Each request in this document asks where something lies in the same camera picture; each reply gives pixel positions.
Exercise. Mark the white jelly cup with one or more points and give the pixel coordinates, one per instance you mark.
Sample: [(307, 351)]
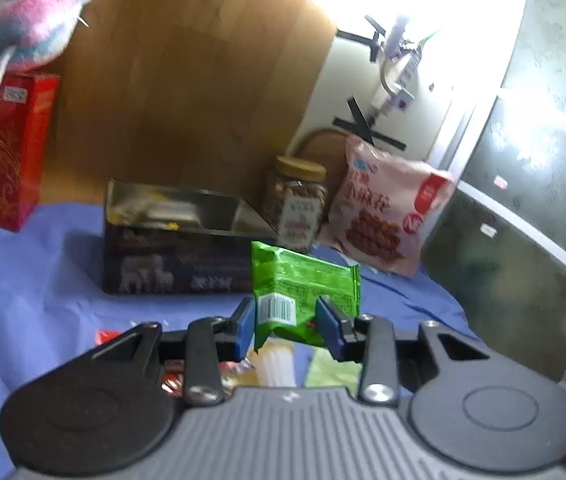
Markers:
[(274, 364)]

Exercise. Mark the round wooden board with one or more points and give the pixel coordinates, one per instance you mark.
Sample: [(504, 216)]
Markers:
[(326, 147)]

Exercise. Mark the light green snack packet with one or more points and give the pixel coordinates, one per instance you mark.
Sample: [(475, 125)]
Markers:
[(324, 371)]

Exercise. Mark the blue printed cloth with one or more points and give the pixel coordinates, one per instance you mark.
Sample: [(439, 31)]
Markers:
[(52, 305)]

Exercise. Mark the pink twisted snack bag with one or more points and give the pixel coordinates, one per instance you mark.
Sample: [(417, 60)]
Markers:
[(377, 213)]

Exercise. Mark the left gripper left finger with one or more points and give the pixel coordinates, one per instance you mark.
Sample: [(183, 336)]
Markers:
[(201, 348)]

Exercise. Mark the nut jar gold lid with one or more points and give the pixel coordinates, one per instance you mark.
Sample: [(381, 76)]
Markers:
[(294, 201)]

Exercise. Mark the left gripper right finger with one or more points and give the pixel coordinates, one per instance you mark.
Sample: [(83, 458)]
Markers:
[(442, 364)]

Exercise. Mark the red gift box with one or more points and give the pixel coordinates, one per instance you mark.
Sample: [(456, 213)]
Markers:
[(26, 106)]

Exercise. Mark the dark green snack packet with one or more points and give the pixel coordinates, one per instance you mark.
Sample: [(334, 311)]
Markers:
[(286, 286)]

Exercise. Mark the black tin box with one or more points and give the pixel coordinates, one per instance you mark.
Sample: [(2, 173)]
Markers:
[(164, 240)]

